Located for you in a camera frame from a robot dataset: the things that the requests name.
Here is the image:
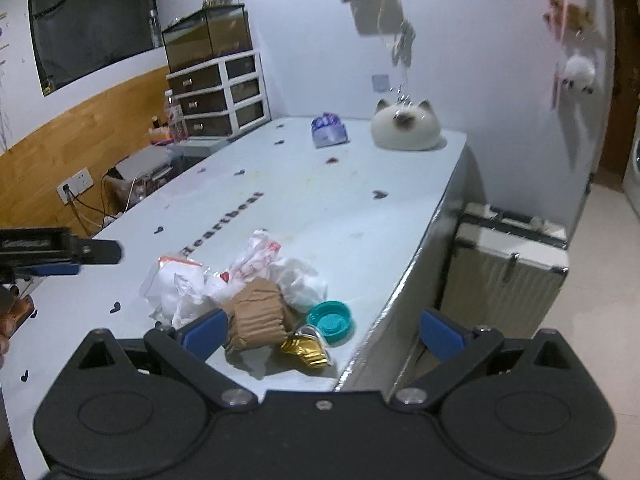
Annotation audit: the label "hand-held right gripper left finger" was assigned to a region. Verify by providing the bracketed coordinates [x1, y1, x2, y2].
[75, 308, 258, 410]

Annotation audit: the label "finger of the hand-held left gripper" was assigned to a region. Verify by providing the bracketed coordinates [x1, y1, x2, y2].
[69, 239, 124, 266]
[12, 261, 82, 278]

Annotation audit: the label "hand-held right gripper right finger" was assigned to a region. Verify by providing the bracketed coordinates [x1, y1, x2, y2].
[389, 308, 571, 410]

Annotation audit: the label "brown paper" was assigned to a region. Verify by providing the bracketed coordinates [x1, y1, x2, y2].
[220, 277, 299, 354]

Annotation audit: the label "clear plastic bag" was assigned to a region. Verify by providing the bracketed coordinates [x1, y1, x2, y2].
[139, 255, 231, 330]

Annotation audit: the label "teal plastic lid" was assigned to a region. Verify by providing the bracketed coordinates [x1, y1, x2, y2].
[305, 299, 355, 345]

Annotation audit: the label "person's left hand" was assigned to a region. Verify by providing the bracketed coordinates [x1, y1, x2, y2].
[0, 294, 35, 358]

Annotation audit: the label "cream hard-shell suitcase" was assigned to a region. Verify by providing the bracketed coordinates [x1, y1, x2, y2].
[440, 202, 571, 341]

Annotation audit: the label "grey box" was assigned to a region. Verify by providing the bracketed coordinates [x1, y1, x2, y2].
[114, 152, 174, 183]

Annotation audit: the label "gold foil wrapper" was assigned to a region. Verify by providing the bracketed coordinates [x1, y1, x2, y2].
[279, 324, 334, 374]

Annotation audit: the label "upright red label water bottle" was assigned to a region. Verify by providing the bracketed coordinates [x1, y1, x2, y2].
[164, 89, 189, 142]

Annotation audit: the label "white drawer unit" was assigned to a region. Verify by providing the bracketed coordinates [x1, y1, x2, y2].
[166, 51, 272, 139]

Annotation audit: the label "cat-shaped ceramic ornament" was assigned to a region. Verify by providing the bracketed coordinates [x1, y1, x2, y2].
[370, 98, 442, 152]

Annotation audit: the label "dark window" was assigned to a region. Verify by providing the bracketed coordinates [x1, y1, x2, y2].
[27, 0, 157, 97]

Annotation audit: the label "purple tissue pack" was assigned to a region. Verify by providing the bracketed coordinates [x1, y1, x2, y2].
[311, 112, 350, 149]

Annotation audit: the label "glass fish tank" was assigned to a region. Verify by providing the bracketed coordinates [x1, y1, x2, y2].
[161, 4, 253, 73]

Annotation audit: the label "white plush toy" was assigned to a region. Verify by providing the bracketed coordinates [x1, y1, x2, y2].
[560, 54, 599, 95]

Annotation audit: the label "brown wooden door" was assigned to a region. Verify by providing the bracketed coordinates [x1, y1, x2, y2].
[607, 0, 640, 186]

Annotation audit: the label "wooden hook rack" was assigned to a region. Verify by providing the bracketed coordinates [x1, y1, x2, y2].
[546, 0, 595, 33]

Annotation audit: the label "socket cables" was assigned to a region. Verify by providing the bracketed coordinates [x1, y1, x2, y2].
[70, 172, 126, 233]

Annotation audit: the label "white wall socket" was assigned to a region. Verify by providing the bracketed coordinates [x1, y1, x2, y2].
[56, 168, 94, 204]

